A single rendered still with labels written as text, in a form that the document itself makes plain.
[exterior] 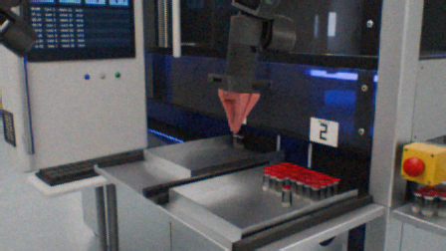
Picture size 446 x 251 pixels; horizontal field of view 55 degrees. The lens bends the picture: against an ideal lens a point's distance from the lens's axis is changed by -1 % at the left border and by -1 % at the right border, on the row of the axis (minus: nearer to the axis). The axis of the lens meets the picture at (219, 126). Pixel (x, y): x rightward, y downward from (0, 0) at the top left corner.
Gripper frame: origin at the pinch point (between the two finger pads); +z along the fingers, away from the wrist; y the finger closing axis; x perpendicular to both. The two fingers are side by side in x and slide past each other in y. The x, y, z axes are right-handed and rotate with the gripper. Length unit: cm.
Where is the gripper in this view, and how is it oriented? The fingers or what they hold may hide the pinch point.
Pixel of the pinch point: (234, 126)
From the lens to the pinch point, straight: 78.7
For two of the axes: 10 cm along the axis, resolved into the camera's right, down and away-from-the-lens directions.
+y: 8.0, 0.1, 6.1
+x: -6.0, -1.6, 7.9
